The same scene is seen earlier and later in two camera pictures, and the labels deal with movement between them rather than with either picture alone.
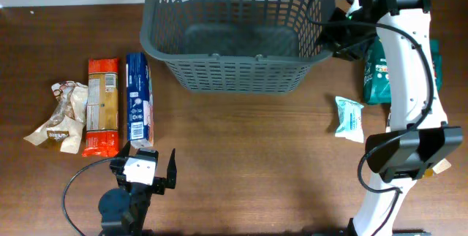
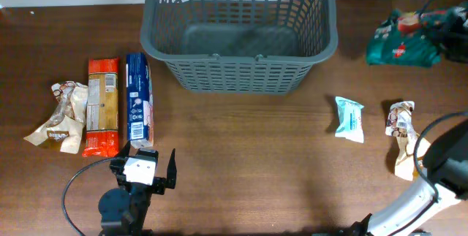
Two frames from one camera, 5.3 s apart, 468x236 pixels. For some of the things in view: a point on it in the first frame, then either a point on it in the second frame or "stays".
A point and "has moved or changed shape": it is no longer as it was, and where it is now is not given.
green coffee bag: x=377 y=74 has moved or changed shape
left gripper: x=159 y=184 stays
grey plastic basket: x=233 y=33 stays
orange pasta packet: x=102 y=108 stays
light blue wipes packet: x=349 y=120 stays
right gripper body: x=351 y=40 -> x=456 y=39
